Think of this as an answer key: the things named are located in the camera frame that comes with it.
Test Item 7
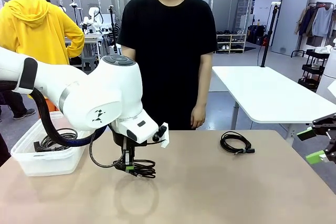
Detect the white table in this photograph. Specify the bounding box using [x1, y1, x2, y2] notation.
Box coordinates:
[212, 66, 336, 146]

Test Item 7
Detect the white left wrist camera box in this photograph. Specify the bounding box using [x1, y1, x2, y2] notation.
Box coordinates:
[115, 115, 160, 143]

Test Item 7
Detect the mannequin in yellow hoodie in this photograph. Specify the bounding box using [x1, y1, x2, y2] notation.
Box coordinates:
[0, 0, 86, 112]

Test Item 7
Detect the black clothes rack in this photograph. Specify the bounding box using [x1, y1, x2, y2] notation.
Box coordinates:
[290, 1, 336, 58]

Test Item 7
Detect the person's left hand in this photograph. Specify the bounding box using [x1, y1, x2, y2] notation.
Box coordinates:
[191, 104, 206, 130]

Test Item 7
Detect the black corrugated cable hose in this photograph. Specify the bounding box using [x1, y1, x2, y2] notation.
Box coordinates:
[0, 82, 124, 168]

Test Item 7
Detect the gray step stool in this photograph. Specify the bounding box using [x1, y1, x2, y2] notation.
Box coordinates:
[81, 57, 100, 72]

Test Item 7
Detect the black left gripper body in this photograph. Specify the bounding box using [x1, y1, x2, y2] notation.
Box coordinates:
[112, 129, 148, 148]

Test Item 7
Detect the person in black t-shirt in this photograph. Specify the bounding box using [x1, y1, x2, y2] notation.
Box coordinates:
[117, 0, 218, 131]

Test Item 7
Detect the beige hanging coat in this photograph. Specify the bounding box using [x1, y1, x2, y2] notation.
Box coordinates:
[295, 7, 310, 36]

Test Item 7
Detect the black bags pile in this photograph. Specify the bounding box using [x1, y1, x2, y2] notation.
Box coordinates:
[247, 24, 266, 46]

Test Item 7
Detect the black power cable coil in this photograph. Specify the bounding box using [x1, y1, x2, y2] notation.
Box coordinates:
[219, 131, 256, 156]

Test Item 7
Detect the gray-blue hanging shirt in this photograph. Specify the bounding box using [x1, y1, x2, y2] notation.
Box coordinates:
[312, 7, 333, 37]

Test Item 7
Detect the camera on thin stand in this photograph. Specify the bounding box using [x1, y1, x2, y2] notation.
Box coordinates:
[69, 0, 82, 22]

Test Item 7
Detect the small black cable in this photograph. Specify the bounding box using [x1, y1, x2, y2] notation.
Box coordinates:
[112, 158, 158, 179]

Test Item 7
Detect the person's left forearm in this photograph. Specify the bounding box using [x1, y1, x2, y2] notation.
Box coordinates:
[194, 76, 213, 108]

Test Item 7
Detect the large black cable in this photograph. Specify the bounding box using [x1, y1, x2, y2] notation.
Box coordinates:
[39, 127, 79, 147]

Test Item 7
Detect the gray partition panel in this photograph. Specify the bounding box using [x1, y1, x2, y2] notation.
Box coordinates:
[270, 0, 312, 57]

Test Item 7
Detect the black tripod stand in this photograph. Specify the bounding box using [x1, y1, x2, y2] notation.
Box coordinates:
[108, 5, 118, 51]

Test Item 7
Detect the black utility cart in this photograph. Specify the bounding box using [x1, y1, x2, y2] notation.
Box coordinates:
[298, 49, 330, 90]

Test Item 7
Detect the black pole stand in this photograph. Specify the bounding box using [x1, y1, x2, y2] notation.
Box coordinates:
[260, 2, 281, 68]

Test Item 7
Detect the clear plastic storage container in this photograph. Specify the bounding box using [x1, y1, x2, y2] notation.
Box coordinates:
[10, 111, 87, 177]

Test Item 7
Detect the wooden shoe rack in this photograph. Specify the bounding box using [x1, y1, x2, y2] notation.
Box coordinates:
[216, 34, 247, 54]

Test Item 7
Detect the small side-mounted camera module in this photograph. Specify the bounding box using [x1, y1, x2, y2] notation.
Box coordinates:
[152, 122, 171, 148]

